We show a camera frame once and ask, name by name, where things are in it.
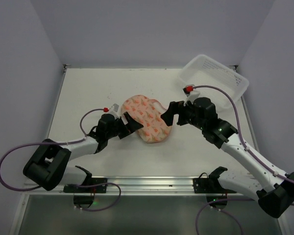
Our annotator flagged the pink tulip-print laundry bag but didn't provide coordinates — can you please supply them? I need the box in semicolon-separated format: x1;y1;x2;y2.
121;95;172;143

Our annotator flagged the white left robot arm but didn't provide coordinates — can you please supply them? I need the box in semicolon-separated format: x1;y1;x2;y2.
23;112;143;191

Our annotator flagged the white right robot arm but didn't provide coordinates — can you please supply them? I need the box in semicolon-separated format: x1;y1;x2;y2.
177;97;294;218

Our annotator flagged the white plastic mesh basket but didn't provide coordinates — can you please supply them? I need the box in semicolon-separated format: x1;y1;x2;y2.
175;54;249;102

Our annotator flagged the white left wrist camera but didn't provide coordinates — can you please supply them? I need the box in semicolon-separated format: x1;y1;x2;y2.
107;104;119;117

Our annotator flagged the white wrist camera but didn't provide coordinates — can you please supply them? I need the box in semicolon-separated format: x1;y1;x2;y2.
107;104;119;117
183;85;200;103

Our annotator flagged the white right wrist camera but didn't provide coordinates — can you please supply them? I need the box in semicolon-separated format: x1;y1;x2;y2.
183;85;200;103

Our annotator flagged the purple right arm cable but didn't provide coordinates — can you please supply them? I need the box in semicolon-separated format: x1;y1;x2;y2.
195;84;294;189

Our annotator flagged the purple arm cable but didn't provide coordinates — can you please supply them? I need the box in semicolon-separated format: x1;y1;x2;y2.
195;84;294;189
0;107;106;191

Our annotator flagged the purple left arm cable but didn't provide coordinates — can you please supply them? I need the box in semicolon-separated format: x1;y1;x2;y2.
0;107;106;191

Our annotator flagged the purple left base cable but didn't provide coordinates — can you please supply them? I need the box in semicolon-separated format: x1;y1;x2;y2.
74;182;123;212

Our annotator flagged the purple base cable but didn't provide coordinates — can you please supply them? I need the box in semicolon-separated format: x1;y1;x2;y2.
74;182;123;212
195;197;254;235

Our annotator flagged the aluminium mounting rail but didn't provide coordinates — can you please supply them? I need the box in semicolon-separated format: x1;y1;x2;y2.
31;172;259;196

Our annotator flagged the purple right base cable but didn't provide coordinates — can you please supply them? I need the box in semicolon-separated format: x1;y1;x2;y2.
195;197;254;235

